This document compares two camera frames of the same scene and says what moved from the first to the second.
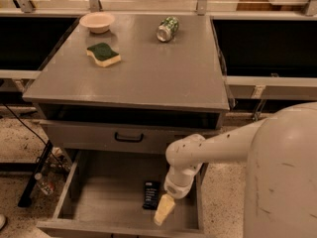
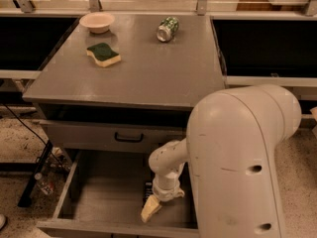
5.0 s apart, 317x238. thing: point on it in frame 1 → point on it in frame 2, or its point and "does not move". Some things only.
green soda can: x=167 y=28 does not move
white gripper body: x=176 y=186 → x=165 y=193
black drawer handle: x=135 y=140 does not move
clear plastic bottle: x=44 y=185 does not move
